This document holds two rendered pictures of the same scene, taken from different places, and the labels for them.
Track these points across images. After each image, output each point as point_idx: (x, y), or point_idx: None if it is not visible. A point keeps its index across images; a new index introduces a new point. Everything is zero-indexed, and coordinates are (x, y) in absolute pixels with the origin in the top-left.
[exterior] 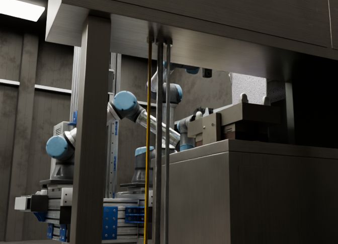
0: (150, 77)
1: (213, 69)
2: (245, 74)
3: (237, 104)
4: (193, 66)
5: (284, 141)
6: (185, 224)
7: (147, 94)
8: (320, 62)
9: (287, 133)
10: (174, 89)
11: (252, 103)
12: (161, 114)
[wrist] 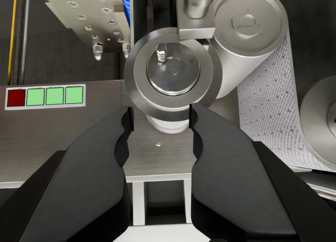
0: (10, 71)
1: (104, 117)
2: (101, 81)
3: (89, 49)
4: (37, 84)
5: None
6: None
7: (9, 60)
8: None
9: (170, 12)
10: None
11: (104, 52)
12: (21, 48)
